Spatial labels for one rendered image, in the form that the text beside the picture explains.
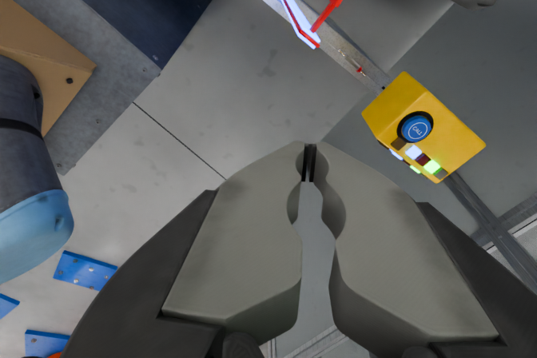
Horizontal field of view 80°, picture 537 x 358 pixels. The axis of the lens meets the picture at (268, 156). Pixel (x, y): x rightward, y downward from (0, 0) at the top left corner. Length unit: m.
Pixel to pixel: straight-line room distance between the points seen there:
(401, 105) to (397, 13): 1.13
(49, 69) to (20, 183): 0.18
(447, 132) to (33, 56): 0.59
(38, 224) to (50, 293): 2.70
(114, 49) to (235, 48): 1.04
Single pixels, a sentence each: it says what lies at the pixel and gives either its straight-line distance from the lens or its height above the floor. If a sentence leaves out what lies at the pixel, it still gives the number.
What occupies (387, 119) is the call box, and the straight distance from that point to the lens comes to 0.54.
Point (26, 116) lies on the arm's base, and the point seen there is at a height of 1.14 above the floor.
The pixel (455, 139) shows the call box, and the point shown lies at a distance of 0.59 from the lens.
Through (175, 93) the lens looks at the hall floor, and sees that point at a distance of 1.67.
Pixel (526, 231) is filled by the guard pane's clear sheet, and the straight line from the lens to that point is 0.94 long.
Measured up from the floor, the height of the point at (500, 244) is 1.02.
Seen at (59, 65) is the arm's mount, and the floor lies 1.06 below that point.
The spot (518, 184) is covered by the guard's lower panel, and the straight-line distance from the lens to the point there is 0.98.
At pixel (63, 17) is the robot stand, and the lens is 0.58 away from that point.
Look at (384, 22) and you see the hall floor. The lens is 1.63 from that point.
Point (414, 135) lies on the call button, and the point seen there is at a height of 1.08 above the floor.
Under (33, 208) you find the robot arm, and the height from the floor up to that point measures 1.26.
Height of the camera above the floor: 1.50
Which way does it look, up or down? 56 degrees down
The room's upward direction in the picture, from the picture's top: 176 degrees clockwise
